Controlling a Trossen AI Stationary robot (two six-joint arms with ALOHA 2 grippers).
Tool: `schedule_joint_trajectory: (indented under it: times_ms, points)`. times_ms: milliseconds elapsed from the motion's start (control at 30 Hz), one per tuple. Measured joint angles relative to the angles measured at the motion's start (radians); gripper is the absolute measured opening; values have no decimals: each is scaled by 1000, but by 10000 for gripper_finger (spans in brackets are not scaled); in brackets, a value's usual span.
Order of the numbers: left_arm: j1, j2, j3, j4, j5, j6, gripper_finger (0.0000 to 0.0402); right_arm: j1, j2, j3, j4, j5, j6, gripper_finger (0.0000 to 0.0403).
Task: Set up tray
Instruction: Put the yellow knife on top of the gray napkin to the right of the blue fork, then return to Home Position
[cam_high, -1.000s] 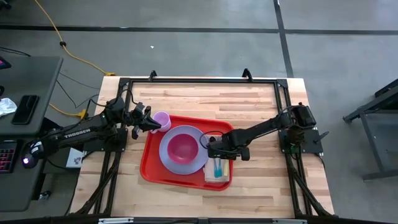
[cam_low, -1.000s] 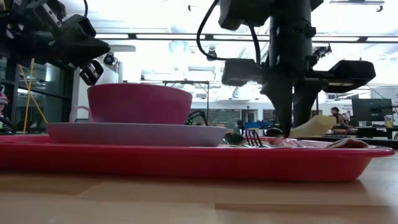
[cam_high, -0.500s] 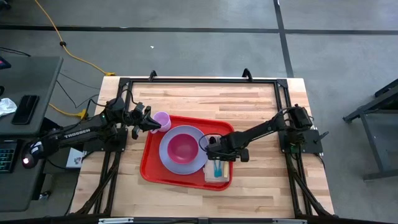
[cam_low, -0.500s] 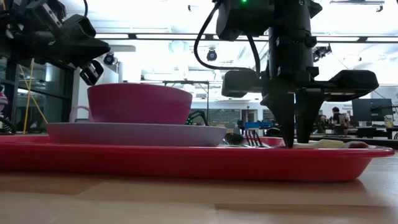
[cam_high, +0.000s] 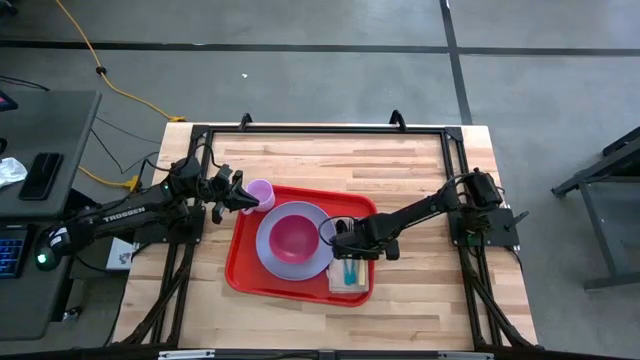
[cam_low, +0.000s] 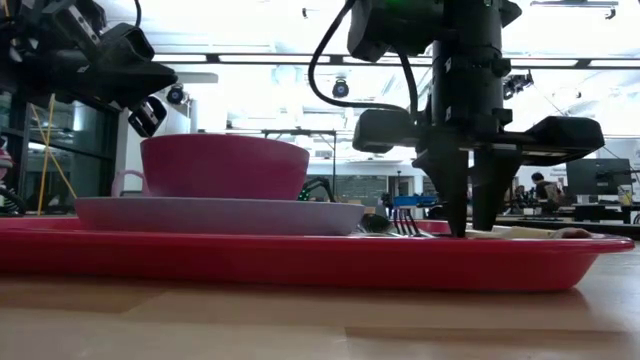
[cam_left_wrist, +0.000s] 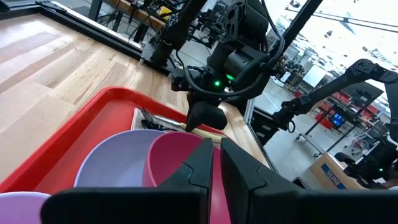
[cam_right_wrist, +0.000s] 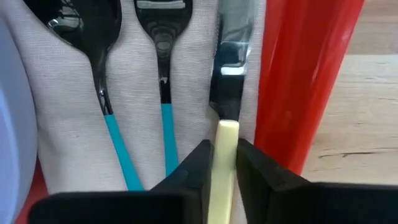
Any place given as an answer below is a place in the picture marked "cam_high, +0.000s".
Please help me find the grey side desk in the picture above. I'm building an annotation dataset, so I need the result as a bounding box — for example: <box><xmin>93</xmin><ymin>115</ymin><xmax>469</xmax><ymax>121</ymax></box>
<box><xmin>0</xmin><ymin>89</ymin><xmax>103</xmax><ymax>341</ymax></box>

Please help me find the black metal stand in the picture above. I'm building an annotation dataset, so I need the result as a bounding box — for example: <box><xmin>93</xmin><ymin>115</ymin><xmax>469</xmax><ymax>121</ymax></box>
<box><xmin>551</xmin><ymin>124</ymin><xmax>640</xmax><ymax>291</ymax></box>

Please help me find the black diagonal frame strut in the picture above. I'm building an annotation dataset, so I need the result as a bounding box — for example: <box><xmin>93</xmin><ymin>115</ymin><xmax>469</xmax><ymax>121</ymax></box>
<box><xmin>119</xmin><ymin>247</ymin><xmax>196</xmax><ymax>347</ymax></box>
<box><xmin>467</xmin><ymin>269</ymin><xmax>539</xmax><ymax>350</ymax></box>

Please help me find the lilac plastic mug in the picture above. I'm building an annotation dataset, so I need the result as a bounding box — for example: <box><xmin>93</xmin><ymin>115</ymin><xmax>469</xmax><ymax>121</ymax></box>
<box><xmin>241</xmin><ymin>178</ymin><xmax>277</xmax><ymax>217</ymax></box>

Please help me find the black smartphone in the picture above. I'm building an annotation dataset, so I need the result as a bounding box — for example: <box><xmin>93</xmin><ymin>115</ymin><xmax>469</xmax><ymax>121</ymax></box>
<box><xmin>18</xmin><ymin>152</ymin><xmax>65</xmax><ymax>202</ymax></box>

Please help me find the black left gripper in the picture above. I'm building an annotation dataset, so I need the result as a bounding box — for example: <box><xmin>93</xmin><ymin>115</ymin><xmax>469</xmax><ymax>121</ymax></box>
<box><xmin>198</xmin><ymin>163</ymin><xmax>261</xmax><ymax>214</ymax></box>

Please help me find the red plastic tray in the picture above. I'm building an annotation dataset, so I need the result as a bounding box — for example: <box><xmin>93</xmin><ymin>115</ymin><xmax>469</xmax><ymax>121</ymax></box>
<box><xmin>224</xmin><ymin>184</ymin><xmax>379</xmax><ymax>308</ymax></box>

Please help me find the backlit computer keyboard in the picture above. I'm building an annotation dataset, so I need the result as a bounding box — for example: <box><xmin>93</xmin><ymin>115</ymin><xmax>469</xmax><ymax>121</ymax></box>
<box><xmin>0</xmin><ymin>237</ymin><xmax>27</xmax><ymax>280</ymax></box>

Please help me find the black metal table frame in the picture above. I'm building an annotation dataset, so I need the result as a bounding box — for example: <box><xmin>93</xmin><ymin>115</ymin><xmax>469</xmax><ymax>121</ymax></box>
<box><xmin>149</xmin><ymin>122</ymin><xmax>506</xmax><ymax>349</ymax></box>

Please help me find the white crumpled tissue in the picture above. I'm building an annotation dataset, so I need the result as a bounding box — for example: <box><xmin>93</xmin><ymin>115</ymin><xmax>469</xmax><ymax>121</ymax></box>
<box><xmin>0</xmin><ymin>157</ymin><xmax>29</xmax><ymax>189</ymax></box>

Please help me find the white printed box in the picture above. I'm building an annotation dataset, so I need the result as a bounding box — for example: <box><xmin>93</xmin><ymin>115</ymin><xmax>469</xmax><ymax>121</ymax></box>
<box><xmin>106</xmin><ymin>237</ymin><xmax>139</xmax><ymax>271</ymax></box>

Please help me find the yellow extension cable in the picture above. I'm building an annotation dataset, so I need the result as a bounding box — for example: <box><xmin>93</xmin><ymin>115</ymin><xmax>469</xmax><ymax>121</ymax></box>
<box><xmin>53</xmin><ymin>0</ymin><xmax>189</xmax><ymax>124</ymax></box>

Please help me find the pink plastic bowl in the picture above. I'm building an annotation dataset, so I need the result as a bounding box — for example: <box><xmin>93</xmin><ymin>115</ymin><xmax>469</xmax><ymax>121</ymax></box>
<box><xmin>268</xmin><ymin>213</ymin><xmax>321</xmax><ymax>266</ymax></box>

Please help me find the silver metal bracket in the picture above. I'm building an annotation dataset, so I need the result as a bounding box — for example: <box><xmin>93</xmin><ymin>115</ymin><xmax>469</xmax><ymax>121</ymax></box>
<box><xmin>158</xmin><ymin>349</ymin><xmax>216</xmax><ymax>360</ymax></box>
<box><xmin>437</xmin><ymin>351</ymin><xmax>495</xmax><ymax>360</ymax></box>

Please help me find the pale cloth napkin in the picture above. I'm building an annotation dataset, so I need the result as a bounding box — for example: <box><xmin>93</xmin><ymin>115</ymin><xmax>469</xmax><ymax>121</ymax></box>
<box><xmin>326</xmin><ymin>256</ymin><xmax>372</xmax><ymax>295</ymax></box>

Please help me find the lavender round plate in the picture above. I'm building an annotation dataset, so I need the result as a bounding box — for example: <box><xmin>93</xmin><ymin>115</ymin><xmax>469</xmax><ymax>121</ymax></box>
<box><xmin>255</xmin><ymin>200</ymin><xmax>338</xmax><ymax>282</ymax></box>

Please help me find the black floor cable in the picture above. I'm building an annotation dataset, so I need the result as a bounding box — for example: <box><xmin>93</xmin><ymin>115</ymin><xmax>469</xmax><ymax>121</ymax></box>
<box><xmin>0</xmin><ymin>74</ymin><xmax>51</xmax><ymax>92</ymax></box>

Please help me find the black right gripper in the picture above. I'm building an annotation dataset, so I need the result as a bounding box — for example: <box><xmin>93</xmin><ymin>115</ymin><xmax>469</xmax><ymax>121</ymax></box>
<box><xmin>329</xmin><ymin>215</ymin><xmax>400</xmax><ymax>267</ymax></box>

